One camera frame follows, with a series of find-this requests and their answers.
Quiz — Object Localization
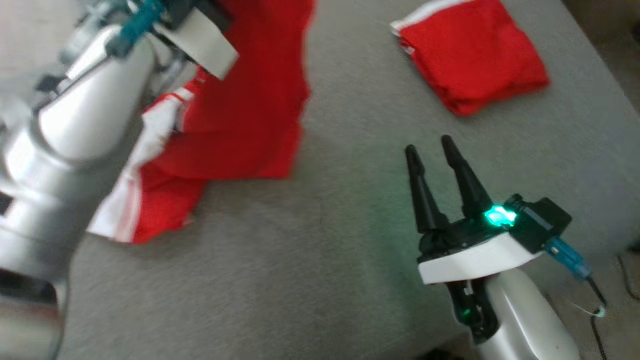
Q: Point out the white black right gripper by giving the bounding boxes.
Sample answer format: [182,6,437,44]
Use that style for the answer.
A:
[404,134,544,286]

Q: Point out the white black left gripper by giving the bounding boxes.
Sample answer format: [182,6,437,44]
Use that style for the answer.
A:
[149,0,240,81]

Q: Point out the thin black floor cable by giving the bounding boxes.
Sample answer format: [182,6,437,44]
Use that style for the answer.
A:
[617,252,640,302]

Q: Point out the red garment with white band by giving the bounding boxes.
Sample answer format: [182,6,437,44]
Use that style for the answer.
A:
[389,0,551,117]

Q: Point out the red white numbered jersey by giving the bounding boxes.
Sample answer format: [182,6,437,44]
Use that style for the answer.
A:
[87,0,317,245]

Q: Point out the grey fabric sofa seat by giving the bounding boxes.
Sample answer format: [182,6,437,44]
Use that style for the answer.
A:
[0,0,640,360]

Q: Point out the left black cable teal plug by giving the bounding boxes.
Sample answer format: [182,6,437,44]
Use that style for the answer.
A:
[106,0,167,57]

